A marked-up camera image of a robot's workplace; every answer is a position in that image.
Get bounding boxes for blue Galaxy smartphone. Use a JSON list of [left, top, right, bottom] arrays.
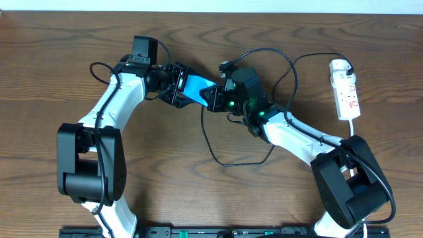
[[181, 75, 216, 106]]

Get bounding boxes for black charger cable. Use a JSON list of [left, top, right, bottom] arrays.
[[200, 52, 354, 167]]

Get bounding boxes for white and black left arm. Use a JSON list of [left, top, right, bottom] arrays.
[[57, 55, 190, 237]]

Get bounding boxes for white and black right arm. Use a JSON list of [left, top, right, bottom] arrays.
[[199, 67, 397, 237]]

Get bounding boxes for white charger plug adapter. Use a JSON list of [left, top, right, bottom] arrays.
[[330, 70, 356, 88]]

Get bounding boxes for white power strip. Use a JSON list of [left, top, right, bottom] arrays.
[[328, 59, 362, 122]]

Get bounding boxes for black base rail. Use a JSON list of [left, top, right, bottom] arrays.
[[58, 226, 391, 238]]

